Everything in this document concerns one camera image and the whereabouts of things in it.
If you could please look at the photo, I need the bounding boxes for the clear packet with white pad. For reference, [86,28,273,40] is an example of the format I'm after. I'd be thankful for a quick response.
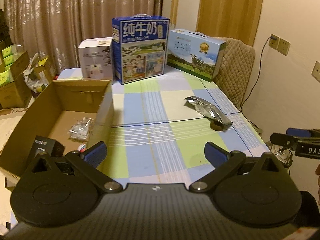
[69,117,93,142]

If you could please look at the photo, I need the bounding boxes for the black shaver box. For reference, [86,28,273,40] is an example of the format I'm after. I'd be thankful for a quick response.
[26,135,65,167]

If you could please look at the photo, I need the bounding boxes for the red white plush toy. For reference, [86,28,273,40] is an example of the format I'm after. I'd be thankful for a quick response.
[78,144,86,152]

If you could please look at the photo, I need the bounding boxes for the brown cardboard box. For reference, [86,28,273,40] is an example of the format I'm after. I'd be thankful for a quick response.
[1,80,114,183]

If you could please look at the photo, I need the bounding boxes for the silver foil pouch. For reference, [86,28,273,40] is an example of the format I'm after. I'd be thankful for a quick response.
[185,96,233,127]

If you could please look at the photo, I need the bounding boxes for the checked bed sheet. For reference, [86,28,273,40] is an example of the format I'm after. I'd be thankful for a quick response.
[99,67,267,185]

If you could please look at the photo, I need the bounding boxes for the quilted beige chair cover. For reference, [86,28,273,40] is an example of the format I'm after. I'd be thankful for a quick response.
[214,37,255,109]

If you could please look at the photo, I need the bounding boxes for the stacked tissue cartons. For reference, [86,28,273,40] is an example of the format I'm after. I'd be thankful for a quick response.
[0,43,57,110]

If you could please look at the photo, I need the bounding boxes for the white appliance box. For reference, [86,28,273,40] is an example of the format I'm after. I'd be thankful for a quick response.
[78,37,114,80]

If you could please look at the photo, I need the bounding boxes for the light blue cow milk box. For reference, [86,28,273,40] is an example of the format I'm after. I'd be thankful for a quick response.
[167,29,226,82]

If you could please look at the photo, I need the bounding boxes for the blue milk carton box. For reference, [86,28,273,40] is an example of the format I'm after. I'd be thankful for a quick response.
[112,14,170,85]

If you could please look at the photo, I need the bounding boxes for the beige curtain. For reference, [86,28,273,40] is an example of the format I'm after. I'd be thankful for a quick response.
[1,0,162,72]

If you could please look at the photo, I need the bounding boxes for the wall socket with plug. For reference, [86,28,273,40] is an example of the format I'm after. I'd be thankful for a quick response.
[268,34,280,50]

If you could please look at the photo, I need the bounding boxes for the black power cable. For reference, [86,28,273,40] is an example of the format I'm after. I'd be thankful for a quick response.
[240,37,272,111]

